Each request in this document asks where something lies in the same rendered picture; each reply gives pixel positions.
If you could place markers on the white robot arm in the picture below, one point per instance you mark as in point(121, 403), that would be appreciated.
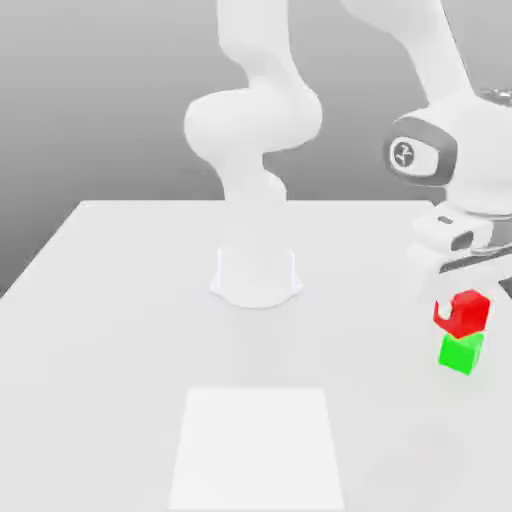
point(252, 132)

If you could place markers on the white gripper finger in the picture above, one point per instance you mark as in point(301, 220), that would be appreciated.
point(444, 307)

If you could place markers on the small green cube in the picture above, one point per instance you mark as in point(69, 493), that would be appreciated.
point(458, 354)

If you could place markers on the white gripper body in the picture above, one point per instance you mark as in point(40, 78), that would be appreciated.
point(476, 276)

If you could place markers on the small red cube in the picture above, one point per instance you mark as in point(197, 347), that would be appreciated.
point(470, 314)

